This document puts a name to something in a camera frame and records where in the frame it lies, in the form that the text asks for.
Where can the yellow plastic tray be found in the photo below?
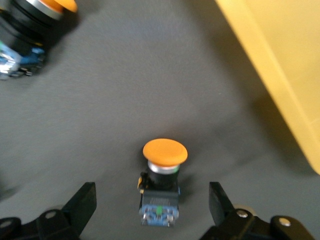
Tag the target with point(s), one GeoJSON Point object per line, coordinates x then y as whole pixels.
{"type": "Point", "coordinates": [287, 62]}

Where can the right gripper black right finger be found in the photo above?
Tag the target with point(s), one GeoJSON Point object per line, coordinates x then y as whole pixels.
{"type": "Point", "coordinates": [220, 210]}

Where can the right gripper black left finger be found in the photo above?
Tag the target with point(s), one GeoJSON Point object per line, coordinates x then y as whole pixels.
{"type": "Point", "coordinates": [80, 207]}

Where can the dark grey table cloth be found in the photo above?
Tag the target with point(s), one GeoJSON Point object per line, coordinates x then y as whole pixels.
{"type": "Point", "coordinates": [125, 87]}

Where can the yellow mushroom push button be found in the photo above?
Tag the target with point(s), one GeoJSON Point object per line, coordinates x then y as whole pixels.
{"type": "Point", "coordinates": [163, 151]}
{"type": "Point", "coordinates": [25, 30]}

